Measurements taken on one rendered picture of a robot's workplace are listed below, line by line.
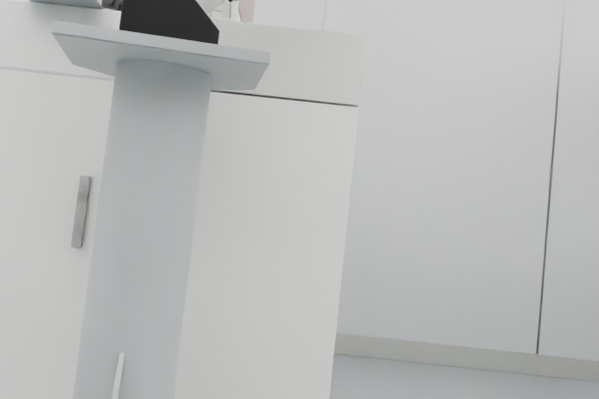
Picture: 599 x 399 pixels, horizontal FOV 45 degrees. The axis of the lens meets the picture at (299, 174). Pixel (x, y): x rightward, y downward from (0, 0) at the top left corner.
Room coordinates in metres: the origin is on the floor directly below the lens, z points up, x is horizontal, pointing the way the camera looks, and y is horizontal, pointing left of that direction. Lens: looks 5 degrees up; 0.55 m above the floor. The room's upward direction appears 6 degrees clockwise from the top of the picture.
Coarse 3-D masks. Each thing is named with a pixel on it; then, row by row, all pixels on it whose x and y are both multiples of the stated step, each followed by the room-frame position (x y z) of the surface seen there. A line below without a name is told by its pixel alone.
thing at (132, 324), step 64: (128, 64) 1.14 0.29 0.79; (192, 64) 1.12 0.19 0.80; (256, 64) 1.08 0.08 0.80; (128, 128) 1.13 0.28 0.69; (192, 128) 1.16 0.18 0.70; (128, 192) 1.12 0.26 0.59; (192, 192) 1.17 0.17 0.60; (128, 256) 1.12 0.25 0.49; (128, 320) 1.12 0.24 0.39; (128, 384) 1.13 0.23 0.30
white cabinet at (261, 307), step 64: (0, 128) 1.42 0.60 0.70; (64, 128) 1.42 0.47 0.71; (256, 128) 1.42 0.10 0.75; (320, 128) 1.42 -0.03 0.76; (0, 192) 1.42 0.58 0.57; (64, 192) 1.42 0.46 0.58; (256, 192) 1.42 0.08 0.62; (320, 192) 1.42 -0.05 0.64; (0, 256) 1.42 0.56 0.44; (64, 256) 1.42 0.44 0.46; (192, 256) 1.42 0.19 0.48; (256, 256) 1.42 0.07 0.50; (320, 256) 1.42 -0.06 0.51; (0, 320) 1.42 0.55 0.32; (64, 320) 1.42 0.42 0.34; (192, 320) 1.42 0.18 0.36; (256, 320) 1.42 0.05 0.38; (320, 320) 1.42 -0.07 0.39; (0, 384) 1.42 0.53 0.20; (64, 384) 1.42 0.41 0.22; (192, 384) 1.42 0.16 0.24; (256, 384) 1.42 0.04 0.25; (320, 384) 1.42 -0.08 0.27
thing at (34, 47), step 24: (0, 0) 1.42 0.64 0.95; (0, 24) 1.42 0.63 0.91; (24, 24) 1.42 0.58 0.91; (48, 24) 1.42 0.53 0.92; (96, 24) 1.42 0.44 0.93; (0, 48) 1.42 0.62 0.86; (24, 48) 1.42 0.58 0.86; (48, 48) 1.42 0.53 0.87; (72, 72) 1.42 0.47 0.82; (96, 72) 1.42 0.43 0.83
